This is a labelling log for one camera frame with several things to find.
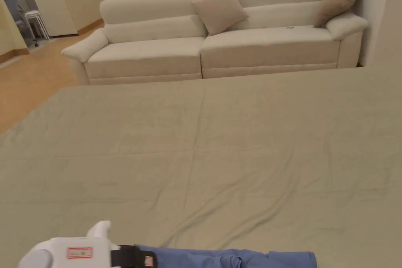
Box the cream white sofa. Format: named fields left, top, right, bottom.
left=61, top=0, right=369, bottom=86

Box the square beige cushion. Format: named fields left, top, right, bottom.
left=190, top=0, right=250, bottom=36

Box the stack of white stools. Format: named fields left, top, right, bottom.
left=23, top=10, right=50, bottom=41

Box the blue shirt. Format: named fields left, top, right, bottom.
left=134, top=244, right=318, bottom=268

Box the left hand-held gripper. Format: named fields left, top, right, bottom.
left=18, top=220, right=160, bottom=268

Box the bed with pale green sheet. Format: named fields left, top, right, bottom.
left=0, top=66, right=402, bottom=268

